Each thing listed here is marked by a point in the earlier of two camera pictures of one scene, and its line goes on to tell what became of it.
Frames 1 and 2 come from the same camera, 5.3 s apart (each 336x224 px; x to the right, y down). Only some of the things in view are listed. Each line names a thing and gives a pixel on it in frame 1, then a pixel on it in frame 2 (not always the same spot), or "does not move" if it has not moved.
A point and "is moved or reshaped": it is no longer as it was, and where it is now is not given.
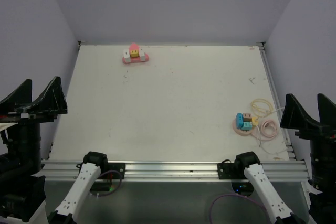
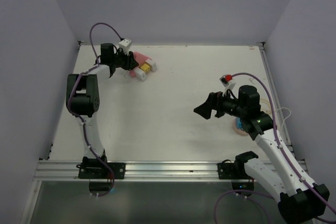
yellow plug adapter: [134, 53] to [145, 67]
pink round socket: [239, 131] does not move
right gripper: [293, 114] to [214, 102]
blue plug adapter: [239, 120] does not move
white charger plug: [126, 55] is moved or reshaped
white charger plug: [142, 52] to [153, 65]
